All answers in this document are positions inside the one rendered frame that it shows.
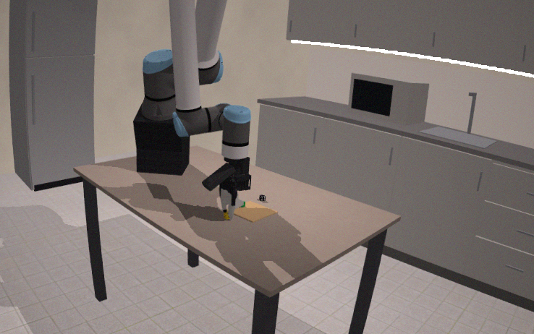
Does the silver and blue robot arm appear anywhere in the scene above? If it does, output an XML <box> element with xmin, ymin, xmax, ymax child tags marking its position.
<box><xmin>142</xmin><ymin>0</ymin><xmax>251</xmax><ymax>160</ymax></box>

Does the tan mat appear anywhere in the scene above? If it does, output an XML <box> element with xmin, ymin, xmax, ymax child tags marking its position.
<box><xmin>234</xmin><ymin>201</ymin><xmax>278</xmax><ymax>223</ymax></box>

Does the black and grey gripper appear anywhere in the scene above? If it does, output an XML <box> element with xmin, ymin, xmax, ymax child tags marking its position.
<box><xmin>219</xmin><ymin>157</ymin><xmax>251</xmax><ymax>220</ymax></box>

